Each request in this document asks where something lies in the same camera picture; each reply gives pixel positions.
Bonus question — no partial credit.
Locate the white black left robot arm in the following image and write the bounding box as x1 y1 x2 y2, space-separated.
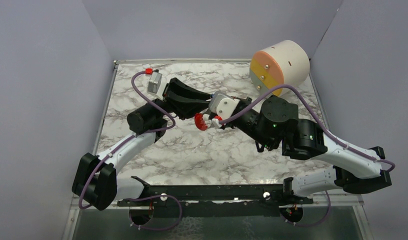
71 78 211 211

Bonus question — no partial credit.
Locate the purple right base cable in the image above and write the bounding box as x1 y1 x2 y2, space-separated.
279 190 332 228

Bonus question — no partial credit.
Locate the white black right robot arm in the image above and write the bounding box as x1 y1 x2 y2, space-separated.
227 96 392 204

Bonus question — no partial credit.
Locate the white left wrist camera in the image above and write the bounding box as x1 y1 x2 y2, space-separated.
146 70 163 95

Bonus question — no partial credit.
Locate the round cream drawer cabinet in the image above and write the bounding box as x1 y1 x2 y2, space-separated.
249 40 310 95

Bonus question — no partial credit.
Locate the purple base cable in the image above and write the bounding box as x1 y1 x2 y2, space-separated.
128 194 183 232
279 190 332 228

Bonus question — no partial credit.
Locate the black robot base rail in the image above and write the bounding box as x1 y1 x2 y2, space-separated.
117 184 313 218

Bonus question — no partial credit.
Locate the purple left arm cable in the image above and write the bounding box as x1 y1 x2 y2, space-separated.
78 71 177 210

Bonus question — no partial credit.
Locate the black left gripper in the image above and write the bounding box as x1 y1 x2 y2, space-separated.
146 78 214 121

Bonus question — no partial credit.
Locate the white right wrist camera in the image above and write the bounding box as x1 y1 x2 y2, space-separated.
208 91 240 128

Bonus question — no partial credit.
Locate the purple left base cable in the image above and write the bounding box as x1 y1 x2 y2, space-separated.
128 194 183 232

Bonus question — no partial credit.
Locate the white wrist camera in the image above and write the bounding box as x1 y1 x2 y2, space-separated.
208 91 240 128
146 70 163 95

